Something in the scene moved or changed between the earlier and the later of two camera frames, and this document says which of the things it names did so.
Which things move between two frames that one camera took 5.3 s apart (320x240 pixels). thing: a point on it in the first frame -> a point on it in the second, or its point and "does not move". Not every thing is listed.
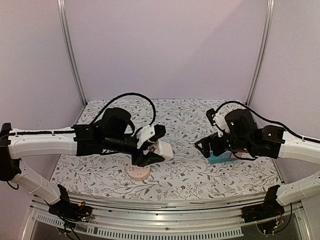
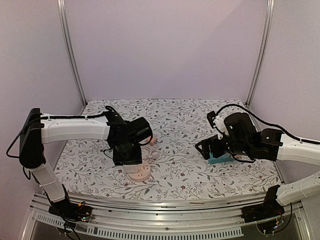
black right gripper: x=216 y=144 does not move
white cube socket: x=165 y=149 -> x=130 y=168
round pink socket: x=138 y=173 does not move
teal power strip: x=224 y=157 does not move
